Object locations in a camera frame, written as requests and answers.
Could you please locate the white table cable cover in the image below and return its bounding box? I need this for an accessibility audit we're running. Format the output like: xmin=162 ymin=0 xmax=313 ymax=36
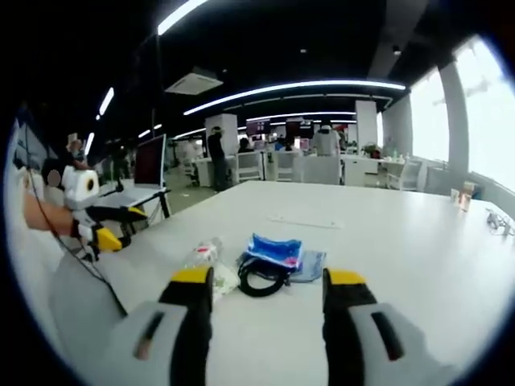
xmin=266 ymin=214 xmax=344 ymax=230

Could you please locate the person's white shirt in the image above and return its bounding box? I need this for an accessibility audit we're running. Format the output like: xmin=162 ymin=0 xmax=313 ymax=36
xmin=5 ymin=163 xmax=65 ymax=335

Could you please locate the blue plastic bag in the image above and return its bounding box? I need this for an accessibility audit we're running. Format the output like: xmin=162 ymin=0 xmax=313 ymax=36
xmin=242 ymin=232 xmax=306 ymax=275

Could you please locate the white green-printed packet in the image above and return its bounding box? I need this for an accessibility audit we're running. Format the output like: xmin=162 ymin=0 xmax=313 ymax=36
xmin=210 ymin=260 xmax=241 ymax=303

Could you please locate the clear plastic snack packet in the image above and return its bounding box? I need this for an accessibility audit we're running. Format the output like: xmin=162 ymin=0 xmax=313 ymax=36
xmin=180 ymin=236 xmax=225 ymax=271

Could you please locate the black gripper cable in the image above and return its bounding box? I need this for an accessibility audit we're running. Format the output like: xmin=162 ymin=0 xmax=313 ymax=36
xmin=22 ymin=166 xmax=129 ymax=319

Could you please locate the long curved ceiling light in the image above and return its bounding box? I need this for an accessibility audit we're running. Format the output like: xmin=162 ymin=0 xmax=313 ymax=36
xmin=183 ymin=79 xmax=407 ymax=117

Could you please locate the straight ceiling light strip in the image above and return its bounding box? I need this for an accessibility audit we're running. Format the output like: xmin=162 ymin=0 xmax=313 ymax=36
xmin=156 ymin=0 xmax=211 ymax=36

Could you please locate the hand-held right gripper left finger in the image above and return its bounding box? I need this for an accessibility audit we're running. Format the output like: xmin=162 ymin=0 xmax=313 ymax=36
xmin=106 ymin=266 xmax=215 ymax=386

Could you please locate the short ceiling light strip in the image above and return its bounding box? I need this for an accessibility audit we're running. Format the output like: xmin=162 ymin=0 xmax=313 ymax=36
xmin=97 ymin=86 xmax=116 ymax=117

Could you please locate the white table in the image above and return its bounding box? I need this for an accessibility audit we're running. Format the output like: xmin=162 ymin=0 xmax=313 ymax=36
xmin=50 ymin=179 xmax=515 ymax=386

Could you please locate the ceiling air conditioner vent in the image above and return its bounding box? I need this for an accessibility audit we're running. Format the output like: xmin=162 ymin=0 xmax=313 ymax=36
xmin=164 ymin=65 xmax=225 ymax=97

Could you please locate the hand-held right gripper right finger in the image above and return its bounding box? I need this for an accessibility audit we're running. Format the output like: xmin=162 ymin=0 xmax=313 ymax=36
xmin=321 ymin=267 xmax=456 ymax=386

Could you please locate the grey adapter with cable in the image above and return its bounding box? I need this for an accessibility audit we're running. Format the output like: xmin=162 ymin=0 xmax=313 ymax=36
xmin=484 ymin=207 xmax=515 ymax=237

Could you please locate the white framed monitor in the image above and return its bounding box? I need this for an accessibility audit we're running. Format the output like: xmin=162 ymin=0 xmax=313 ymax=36
xmin=134 ymin=133 xmax=168 ymax=190

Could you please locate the small orange white box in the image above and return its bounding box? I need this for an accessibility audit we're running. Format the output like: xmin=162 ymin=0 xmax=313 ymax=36
xmin=449 ymin=180 xmax=479 ymax=212

